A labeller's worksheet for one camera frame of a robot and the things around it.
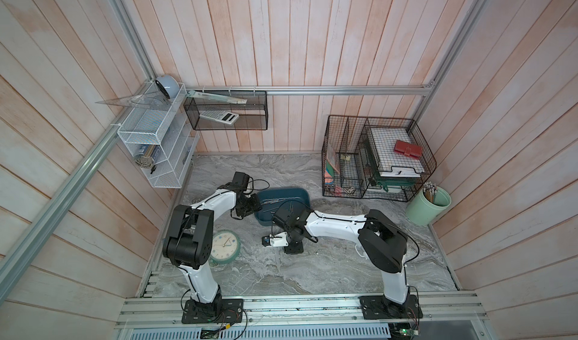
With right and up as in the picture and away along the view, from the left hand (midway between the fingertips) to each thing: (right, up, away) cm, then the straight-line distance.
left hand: (258, 210), depth 95 cm
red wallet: (+63, +26, -5) cm, 68 cm away
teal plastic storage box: (+6, +5, +6) cm, 9 cm away
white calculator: (-17, +41, +3) cm, 45 cm away
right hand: (+13, -12, -5) cm, 19 cm away
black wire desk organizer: (+51, +23, +1) cm, 56 cm away
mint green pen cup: (+66, +4, -11) cm, 67 cm away
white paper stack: (+54, +20, -7) cm, 58 cm away
